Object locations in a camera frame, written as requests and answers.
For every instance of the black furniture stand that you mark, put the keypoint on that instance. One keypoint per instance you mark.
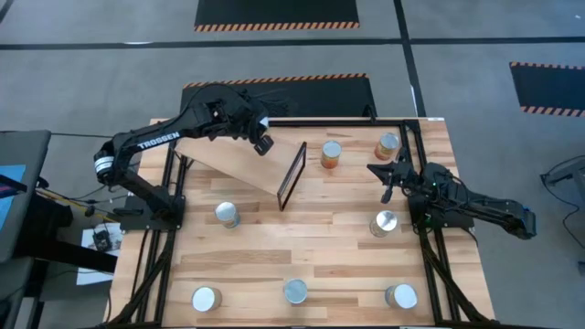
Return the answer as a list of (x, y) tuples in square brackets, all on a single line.
[(45, 219)]

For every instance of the black hazard-striped floor mat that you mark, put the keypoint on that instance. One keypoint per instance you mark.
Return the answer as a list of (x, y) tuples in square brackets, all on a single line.
[(274, 11), (320, 98), (548, 87)]

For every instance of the cream label tin can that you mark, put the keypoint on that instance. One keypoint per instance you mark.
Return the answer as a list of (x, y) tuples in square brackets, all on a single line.
[(385, 220)]

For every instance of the grey upholstered chair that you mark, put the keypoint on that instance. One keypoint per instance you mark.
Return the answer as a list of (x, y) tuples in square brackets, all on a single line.
[(32, 151)]

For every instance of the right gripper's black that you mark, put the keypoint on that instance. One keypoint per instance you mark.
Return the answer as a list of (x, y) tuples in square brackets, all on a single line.
[(406, 174)]

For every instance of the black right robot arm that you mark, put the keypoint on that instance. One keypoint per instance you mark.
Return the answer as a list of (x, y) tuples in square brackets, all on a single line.
[(484, 205)]

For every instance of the red green-beans tin can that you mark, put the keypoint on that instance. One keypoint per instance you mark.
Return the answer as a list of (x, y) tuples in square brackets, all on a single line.
[(204, 299)]

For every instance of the white paper sheet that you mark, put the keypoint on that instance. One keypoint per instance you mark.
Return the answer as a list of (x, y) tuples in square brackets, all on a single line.
[(87, 235)]

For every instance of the blue sheet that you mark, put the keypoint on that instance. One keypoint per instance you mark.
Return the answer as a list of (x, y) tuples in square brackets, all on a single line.
[(11, 210)]

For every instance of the blue orange label tin can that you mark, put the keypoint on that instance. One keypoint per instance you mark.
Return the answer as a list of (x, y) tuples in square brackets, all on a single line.
[(226, 211)]

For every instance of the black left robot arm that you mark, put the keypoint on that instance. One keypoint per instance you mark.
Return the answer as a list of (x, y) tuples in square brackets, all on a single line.
[(155, 141)]

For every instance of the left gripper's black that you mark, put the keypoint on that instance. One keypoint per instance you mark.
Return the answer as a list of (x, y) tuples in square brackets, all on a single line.
[(256, 121)]

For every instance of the black floor stand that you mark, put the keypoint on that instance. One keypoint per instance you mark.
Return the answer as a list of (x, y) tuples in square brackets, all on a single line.
[(571, 176)]

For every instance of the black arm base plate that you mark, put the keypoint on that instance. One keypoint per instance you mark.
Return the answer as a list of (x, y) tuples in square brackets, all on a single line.
[(137, 221), (450, 221)]

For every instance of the orange yellow label tin can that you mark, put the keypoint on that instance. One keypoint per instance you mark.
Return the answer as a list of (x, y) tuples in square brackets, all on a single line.
[(331, 151)]

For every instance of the tan label tin can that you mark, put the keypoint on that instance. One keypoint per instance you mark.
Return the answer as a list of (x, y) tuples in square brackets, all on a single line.
[(403, 296)]

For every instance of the blue peach tin can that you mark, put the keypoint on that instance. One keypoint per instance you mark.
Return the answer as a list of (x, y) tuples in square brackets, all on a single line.
[(295, 290)]

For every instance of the small black electronic device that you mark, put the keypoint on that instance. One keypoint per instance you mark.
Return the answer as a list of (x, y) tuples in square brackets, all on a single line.
[(102, 240)]

